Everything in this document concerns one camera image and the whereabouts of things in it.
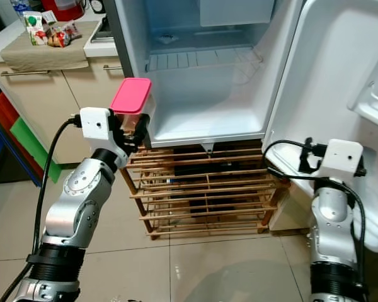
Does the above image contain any fridge door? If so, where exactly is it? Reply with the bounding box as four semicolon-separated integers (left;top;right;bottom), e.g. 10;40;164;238
262;0;378;208

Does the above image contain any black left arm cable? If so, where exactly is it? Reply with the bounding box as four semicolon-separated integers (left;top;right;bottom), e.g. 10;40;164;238
0;114;83;302

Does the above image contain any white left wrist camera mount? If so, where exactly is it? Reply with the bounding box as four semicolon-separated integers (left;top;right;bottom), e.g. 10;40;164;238
79;106;127;159

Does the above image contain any red snack packet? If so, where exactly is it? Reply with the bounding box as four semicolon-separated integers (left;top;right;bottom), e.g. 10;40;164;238
47;21;83;48

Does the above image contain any beige runner cloth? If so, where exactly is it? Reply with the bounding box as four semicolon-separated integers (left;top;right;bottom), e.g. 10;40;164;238
0;20;102;72

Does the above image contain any pink lidded clear container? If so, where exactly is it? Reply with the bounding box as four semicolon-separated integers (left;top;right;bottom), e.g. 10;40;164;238
110;77;156;138

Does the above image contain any beige kitchen counter cabinet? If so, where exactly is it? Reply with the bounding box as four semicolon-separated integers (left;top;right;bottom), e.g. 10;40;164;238
0;9;122;165

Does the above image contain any small grey fridge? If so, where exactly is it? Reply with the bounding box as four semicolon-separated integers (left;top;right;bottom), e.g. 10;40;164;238
102;0;306;150

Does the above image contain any white freezer compartment flap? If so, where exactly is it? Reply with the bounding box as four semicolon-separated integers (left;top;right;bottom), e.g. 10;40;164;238
199;0;276;28

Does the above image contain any white wire fridge shelf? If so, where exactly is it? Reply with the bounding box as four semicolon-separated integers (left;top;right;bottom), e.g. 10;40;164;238
146;47;263;72

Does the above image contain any wooden slatted rack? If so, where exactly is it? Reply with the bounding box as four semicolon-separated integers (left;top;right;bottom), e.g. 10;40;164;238
125;143;292;241

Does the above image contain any red kettle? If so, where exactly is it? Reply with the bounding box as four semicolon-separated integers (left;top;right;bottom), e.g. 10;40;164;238
42;0;86;22

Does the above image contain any green flat board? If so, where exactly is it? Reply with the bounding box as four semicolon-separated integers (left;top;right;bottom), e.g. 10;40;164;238
10;116;61;184

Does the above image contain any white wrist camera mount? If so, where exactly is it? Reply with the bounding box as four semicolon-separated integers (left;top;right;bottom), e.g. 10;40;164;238
314;138;365;184
79;106;127;159

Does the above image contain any clear water bottle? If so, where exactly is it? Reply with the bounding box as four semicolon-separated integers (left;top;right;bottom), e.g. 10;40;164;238
17;0;34;15

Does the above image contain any red flat board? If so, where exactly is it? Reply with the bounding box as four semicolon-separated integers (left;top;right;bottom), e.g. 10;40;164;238
0;92;45;181

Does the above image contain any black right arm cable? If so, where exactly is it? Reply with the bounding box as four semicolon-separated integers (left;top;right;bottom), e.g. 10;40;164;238
263;138;370;298

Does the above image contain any black white round gadget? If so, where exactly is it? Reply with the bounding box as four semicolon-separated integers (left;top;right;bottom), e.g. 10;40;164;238
88;0;107;15

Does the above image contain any white green drink carton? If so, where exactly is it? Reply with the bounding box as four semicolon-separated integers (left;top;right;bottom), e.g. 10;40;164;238
23;11;49;47

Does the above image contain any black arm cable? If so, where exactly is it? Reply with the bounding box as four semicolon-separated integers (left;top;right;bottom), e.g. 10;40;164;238
0;114;83;302
263;138;370;298

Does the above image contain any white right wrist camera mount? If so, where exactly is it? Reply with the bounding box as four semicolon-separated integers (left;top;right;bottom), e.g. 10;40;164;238
314;138;365;184

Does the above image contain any steel gas stove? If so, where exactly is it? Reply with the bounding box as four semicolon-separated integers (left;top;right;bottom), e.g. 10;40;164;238
91;15;112;44

